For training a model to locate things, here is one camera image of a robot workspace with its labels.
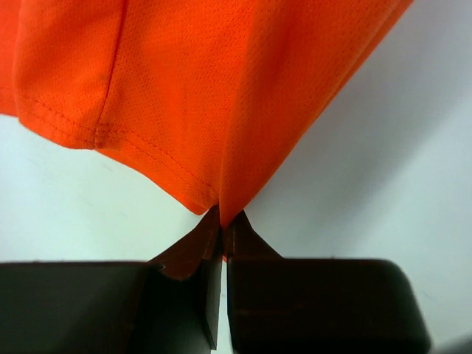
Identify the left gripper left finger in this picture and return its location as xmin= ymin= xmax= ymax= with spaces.
xmin=1 ymin=207 xmax=222 ymax=353

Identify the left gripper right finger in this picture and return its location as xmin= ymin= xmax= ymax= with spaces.
xmin=224 ymin=212 xmax=431 ymax=353

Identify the orange t-shirt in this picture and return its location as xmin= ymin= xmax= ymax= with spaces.
xmin=0 ymin=0 xmax=416 ymax=228

